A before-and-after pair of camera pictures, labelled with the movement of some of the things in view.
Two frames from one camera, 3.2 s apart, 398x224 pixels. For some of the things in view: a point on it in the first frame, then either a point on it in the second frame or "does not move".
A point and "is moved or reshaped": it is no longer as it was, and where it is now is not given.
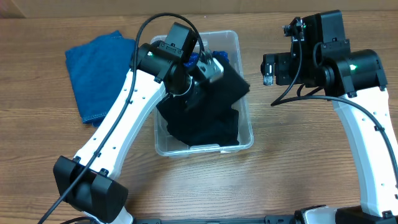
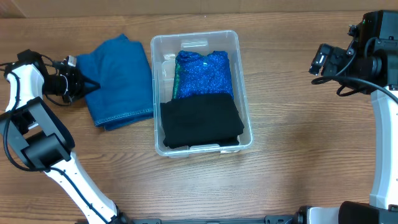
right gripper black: (268, 69) -> (330, 62)
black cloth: (208, 103) -> (200, 119)
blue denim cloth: (98, 67) is moved or reshaped
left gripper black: (200, 90) -> (81, 81)
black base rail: (268, 219) does not move
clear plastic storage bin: (228, 42) does not move
